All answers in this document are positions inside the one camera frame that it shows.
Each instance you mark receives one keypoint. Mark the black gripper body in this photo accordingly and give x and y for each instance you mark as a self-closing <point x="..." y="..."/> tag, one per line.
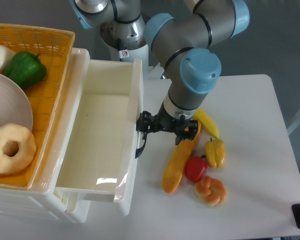
<point x="184" y="129"/>

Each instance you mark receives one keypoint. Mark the white drawer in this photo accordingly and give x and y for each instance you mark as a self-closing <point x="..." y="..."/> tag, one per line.
<point x="100" y="160"/>

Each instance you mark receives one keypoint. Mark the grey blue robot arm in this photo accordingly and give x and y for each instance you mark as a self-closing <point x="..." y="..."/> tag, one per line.
<point x="181" y="48"/>

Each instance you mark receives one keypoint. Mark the white plastic drawer cabinet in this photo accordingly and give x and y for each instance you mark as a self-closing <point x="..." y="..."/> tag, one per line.
<point x="43" y="200"/>

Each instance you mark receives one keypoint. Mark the red bell pepper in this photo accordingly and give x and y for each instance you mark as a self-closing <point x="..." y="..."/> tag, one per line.
<point x="195" y="167"/>

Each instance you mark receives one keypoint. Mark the yellow banana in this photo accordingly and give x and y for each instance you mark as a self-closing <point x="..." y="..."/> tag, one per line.
<point x="207" y="123"/>

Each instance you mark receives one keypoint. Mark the long orange baguette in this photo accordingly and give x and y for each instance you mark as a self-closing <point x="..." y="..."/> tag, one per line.
<point x="175" y="167"/>

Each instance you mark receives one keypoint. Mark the yellow bell pepper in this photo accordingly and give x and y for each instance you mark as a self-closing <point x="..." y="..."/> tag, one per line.
<point x="215" y="153"/>

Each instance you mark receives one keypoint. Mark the orange knotted bread roll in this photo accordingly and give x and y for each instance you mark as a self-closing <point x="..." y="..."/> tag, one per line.
<point x="211" y="191"/>

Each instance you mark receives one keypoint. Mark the orange woven basket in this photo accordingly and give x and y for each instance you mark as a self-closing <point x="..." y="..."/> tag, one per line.
<point x="54" y="47"/>

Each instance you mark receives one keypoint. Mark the green bell pepper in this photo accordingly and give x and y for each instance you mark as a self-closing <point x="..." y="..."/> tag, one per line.
<point x="25" y="69"/>

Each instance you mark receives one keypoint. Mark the beige plate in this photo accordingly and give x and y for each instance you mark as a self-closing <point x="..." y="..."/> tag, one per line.
<point x="15" y="106"/>

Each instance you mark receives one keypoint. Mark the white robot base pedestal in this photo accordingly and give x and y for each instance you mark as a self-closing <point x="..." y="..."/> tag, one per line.
<point x="125" y="41"/>

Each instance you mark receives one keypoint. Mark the beige ring doughnut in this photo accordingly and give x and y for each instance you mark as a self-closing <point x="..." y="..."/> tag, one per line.
<point x="17" y="148"/>

